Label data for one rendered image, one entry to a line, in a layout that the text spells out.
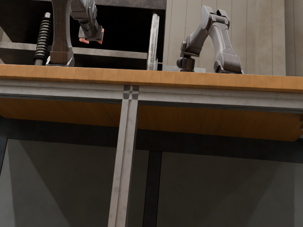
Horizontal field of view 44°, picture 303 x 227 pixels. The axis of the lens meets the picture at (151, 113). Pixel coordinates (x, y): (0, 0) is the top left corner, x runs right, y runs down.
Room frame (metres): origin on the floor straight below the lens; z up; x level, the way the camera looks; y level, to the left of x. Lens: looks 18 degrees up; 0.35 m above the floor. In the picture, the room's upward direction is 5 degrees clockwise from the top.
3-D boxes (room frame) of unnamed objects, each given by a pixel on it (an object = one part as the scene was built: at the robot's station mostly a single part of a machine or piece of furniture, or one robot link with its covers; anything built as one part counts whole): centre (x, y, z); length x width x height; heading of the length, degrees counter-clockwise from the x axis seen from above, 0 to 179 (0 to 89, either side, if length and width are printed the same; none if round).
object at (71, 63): (1.25, 0.34, 0.90); 0.09 x 0.06 x 0.06; 83
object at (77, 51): (2.74, 0.60, 1.52); 1.10 x 0.70 x 0.05; 88
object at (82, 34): (1.51, 0.31, 1.20); 0.10 x 0.07 x 0.07; 83
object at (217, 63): (1.18, -0.25, 0.90); 0.09 x 0.06 x 0.06; 105
